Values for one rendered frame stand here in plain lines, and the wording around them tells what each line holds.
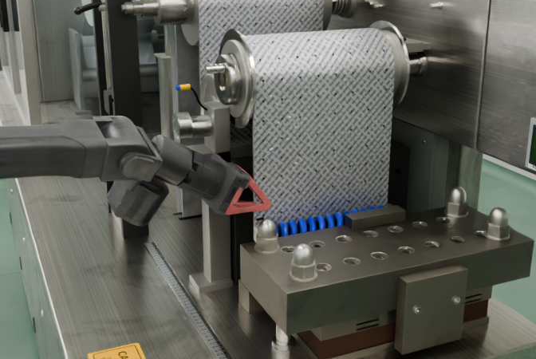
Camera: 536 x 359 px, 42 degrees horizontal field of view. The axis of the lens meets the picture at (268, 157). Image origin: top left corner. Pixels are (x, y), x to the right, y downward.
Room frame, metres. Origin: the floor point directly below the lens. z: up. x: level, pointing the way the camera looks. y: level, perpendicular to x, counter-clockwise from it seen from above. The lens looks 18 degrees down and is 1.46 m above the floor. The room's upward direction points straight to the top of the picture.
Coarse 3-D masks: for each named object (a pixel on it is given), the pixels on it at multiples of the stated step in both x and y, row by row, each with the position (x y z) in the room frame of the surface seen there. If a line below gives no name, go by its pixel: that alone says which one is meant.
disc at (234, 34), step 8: (232, 32) 1.03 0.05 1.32; (240, 32) 1.01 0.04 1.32; (224, 40) 1.06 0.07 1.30; (240, 40) 1.00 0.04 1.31; (248, 48) 0.98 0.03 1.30; (248, 56) 0.98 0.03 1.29; (248, 64) 0.98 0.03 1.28; (248, 72) 0.98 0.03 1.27; (256, 88) 0.96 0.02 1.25; (248, 104) 0.98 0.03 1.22; (248, 112) 0.98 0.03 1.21; (232, 120) 1.04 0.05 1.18; (240, 120) 1.01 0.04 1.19; (248, 120) 0.98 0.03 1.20
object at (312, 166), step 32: (256, 128) 0.97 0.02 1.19; (288, 128) 0.99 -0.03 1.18; (320, 128) 1.01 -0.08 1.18; (352, 128) 1.04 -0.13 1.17; (384, 128) 1.06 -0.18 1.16; (256, 160) 0.97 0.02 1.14; (288, 160) 0.99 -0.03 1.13; (320, 160) 1.01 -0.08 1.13; (352, 160) 1.04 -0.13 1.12; (384, 160) 1.06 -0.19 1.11; (288, 192) 0.99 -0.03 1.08; (320, 192) 1.02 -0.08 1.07; (352, 192) 1.04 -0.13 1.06; (384, 192) 1.06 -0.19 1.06; (256, 224) 0.97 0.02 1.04
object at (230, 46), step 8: (384, 32) 1.12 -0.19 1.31; (232, 40) 1.03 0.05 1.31; (392, 40) 1.10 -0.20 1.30; (224, 48) 1.05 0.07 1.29; (232, 48) 1.02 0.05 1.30; (240, 48) 1.00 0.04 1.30; (392, 48) 1.09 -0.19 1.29; (240, 56) 0.99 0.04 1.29; (240, 64) 0.99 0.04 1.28; (248, 80) 0.97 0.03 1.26; (248, 88) 0.97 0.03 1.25; (248, 96) 0.98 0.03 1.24; (240, 104) 1.00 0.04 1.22; (232, 112) 1.03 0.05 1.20; (240, 112) 1.00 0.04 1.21
